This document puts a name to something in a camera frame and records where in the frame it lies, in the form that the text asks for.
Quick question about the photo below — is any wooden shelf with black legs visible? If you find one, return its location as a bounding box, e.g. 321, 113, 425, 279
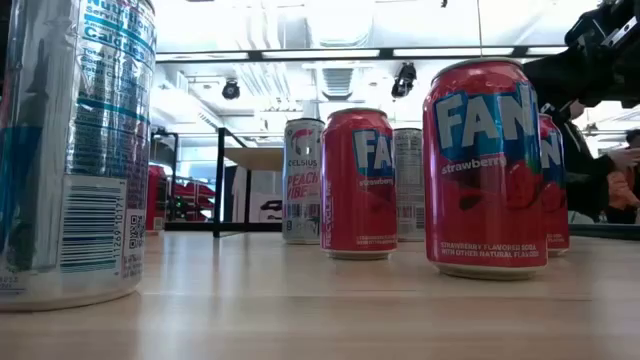
212, 127, 285, 239

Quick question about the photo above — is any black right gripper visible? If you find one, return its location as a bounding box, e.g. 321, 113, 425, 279
522, 0, 640, 109

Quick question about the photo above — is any black metal rack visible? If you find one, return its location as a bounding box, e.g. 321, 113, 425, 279
148, 128, 180, 224

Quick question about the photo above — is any person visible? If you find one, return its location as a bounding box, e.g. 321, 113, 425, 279
604, 128, 640, 225
559, 102, 619, 224

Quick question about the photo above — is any white Celsius can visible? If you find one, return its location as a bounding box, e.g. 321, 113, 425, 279
392, 127, 426, 243
282, 117, 326, 246

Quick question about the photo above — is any person's hand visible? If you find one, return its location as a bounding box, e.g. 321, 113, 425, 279
607, 147, 640, 171

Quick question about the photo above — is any black ceiling spotlight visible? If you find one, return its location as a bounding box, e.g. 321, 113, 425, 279
390, 61, 418, 99
221, 78, 242, 101

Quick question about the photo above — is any silver blue drink can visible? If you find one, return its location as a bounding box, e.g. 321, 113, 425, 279
0, 0, 158, 312

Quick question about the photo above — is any red tool cabinet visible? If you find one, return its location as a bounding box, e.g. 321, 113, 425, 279
172, 180, 217, 222
145, 164, 169, 232

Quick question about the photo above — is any white printed panel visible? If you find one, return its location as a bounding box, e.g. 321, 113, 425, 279
232, 167, 285, 224

